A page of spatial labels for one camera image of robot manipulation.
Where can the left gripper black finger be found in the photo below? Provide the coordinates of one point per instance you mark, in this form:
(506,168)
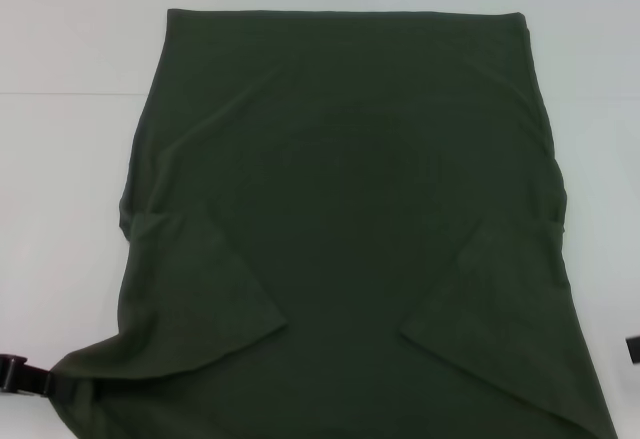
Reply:
(25,381)

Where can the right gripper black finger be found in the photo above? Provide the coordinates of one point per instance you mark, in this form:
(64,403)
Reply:
(635,351)

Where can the dark green t-shirt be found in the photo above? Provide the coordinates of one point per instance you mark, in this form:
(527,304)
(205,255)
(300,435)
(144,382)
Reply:
(325,184)

